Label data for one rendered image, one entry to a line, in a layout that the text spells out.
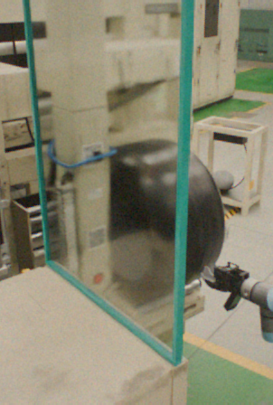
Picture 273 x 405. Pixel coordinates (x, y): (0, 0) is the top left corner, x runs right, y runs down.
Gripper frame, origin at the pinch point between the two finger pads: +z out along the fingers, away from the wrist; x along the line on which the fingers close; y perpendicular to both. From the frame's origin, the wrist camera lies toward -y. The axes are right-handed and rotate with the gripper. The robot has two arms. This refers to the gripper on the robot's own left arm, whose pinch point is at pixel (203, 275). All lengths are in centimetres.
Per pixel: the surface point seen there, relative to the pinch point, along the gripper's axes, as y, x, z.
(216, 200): 28.0, -4.9, -2.7
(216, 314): -93, -95, 89
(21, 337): 21, 80, -23
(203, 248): 13.1, 3.4, -4.1
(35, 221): 18, 37, 56
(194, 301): -16.1, -4.1, 10.1
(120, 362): 19, 67, -44
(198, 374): -97, -46, 56
